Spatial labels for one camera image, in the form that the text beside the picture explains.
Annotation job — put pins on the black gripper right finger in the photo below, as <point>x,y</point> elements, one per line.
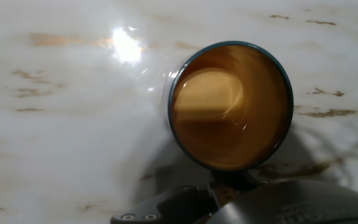
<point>255,183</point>

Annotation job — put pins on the marble pattern board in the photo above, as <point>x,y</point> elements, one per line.
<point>57,140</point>

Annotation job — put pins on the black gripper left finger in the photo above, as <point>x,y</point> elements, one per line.
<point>224,193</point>

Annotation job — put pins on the teal cup with orange inside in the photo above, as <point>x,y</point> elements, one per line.
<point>228,105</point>

